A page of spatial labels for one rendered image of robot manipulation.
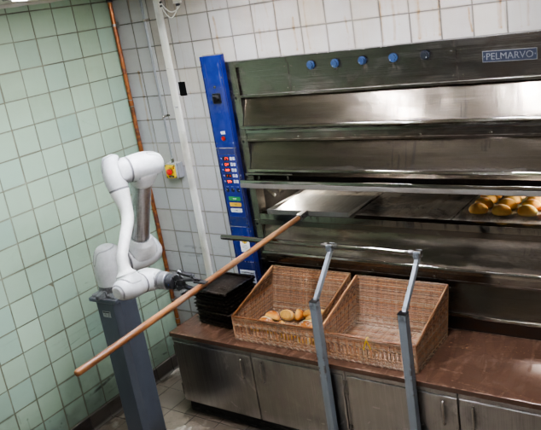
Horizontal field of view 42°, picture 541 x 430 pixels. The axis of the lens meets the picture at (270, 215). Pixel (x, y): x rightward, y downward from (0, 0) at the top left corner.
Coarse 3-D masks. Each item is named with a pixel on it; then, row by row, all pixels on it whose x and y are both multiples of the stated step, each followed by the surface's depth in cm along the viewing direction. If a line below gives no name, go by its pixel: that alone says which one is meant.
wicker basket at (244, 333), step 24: (264, 288) 424; (288, 288) 426; (312, 288) 416; (336, 288) 406; (240, 312) 405; (264, 312) 425; (336, 312) 389; (240, 336) 401; (264, 336) 390; (312, 336) 370
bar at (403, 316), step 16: (240, 240) 392; (256, 240) 385; (272, 240) 379; (288, 240) 374; (416, 256) 330; (416, 272) 330; (320, 288) 352; (320, 320) 351; (400, 320) 321; (320, 336) 352; (400, 336) 324; (320, 352) 355; (320, 368) 359; (416, 400) 334; (416, 416) 335
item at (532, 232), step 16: (352, 224) 391; (368, 224) 385; (384, 224) 380; (400, 224) 374; (416, 224) 368; (432, 224) 363; (448, 224) 358; (464, 224) 353; (480, 224) 349; (496, 224) 346; (512, 224) 343; (528, 224) 339
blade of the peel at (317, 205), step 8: (288, 200) 440; (296, 200) 437; (304, 200) 434; (312, 200) 432; (320, 200) 429; (328, 200) 426; (336, 200) 424; (344, 200) 421; (352, 200) 418; (360, 200) 416; (368, 200) 413; (272, 208) 427; (280, 208) 428; (288, 208) 425; (296, 208) 422; (304, 208) 420; (312, 208) 417; (320, 208) 415; (328, 208) 412; (336, 208) 410; (344, 208) 408; (352, 208) 405; (328, 216) 400; (336, 216) 397; (344, 216) 394
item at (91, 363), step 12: (264, 240) 371; (252, 252) 361; (228, 264) 346; (216, 276) 337; (192, 288) 325; (180, 300) 316; (168, 312) 310; (144, 324) 298; (132, 336) 292; (108, 348) 282; (96, 360) 276; (84, 372) 271
